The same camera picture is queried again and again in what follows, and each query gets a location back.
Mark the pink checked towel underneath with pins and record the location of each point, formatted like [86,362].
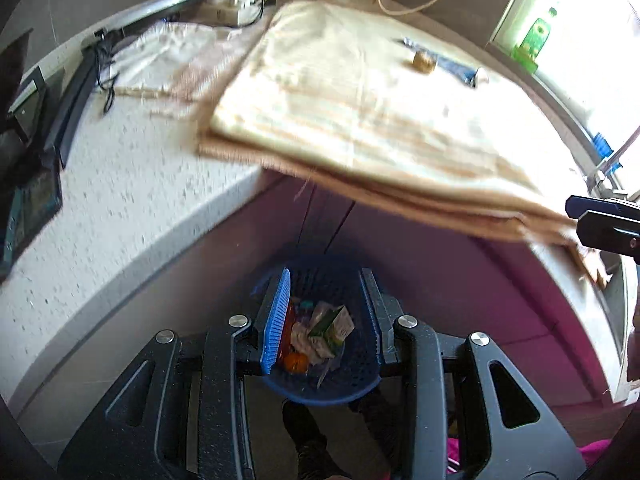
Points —
[194,95]

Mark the blue trash basket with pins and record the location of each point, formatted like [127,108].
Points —
[329,282]

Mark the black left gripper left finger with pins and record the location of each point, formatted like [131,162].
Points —
[178,410]

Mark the black flat device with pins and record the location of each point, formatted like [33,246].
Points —
[31,193]

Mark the orange mandarin peel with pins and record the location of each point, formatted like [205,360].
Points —
[295,363]

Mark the striped cloth mat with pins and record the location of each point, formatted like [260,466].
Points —
[333,87]

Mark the green white milk carton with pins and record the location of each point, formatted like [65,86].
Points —
[329,334]

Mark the white tissue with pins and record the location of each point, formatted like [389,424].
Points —
[300,342]

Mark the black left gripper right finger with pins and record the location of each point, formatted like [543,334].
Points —
[465,410]

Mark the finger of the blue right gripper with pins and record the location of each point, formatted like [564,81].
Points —
[576,206]
[609,233]

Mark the chrome sink faucet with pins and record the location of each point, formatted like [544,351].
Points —
[602,181]

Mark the green dish soap bottle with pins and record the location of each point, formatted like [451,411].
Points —
[526,52]

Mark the blue sponge brush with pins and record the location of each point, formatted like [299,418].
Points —
[604,150]

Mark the white plastic sheet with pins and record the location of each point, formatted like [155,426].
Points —
[160,54]

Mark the walnut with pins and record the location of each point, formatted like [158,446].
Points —
[424,63]

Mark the blue toothpaste tube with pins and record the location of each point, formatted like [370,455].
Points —
[470,76]

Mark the red snack wrapper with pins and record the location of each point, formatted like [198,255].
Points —
[285,341]

